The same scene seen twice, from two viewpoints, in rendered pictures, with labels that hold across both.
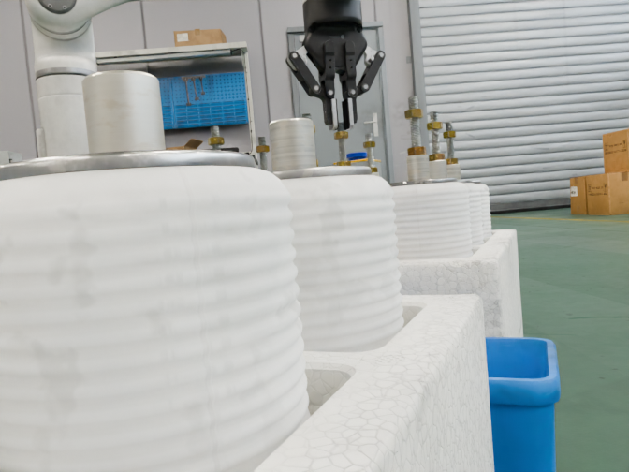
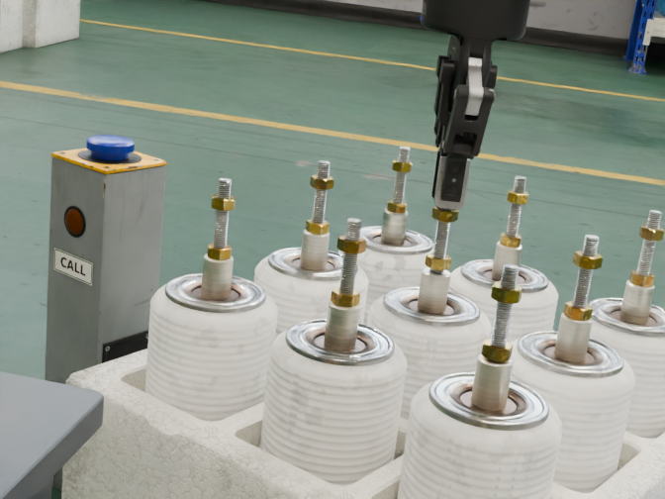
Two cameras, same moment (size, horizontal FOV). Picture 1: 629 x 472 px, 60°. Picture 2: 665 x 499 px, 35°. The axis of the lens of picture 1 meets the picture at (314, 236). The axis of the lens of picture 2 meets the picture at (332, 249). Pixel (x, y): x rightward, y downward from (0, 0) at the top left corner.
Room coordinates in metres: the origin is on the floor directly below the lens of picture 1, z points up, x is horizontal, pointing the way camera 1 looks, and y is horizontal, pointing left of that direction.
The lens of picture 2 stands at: (0.62, 0.73, 0.53)
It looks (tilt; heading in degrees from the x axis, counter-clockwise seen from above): 17 degrees down; 283
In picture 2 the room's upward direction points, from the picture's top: 7 degrees clockwise
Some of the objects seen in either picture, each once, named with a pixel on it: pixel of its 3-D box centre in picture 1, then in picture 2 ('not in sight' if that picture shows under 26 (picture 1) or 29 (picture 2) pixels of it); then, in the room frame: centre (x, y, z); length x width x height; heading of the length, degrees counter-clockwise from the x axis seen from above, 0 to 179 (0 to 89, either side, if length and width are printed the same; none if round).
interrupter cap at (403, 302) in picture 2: not in sight; (430, 307); (0.72, -0.05, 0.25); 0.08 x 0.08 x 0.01
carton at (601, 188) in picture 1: (613, 193); not in sight; (4.05, -2.22, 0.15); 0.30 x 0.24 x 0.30; 2
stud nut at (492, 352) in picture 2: not in sight; (497, 349); (0.66, 0.11, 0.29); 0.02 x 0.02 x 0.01; 25
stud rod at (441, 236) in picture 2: (342, 151); (441, 240); (0.72, -0.05, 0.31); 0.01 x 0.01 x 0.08
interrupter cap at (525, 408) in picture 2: not in sight; (488, 401); (0.66, 0.11, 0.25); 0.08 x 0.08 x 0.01
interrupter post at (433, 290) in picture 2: not in sight; (433, 291); (0.72, -0.05, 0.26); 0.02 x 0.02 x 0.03
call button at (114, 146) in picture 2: (357, 158); (110, 150); (1.02, -0.09, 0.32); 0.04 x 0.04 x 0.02
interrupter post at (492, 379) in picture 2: not in sight; (491, 382); (0.66, 0.11, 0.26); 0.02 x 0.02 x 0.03
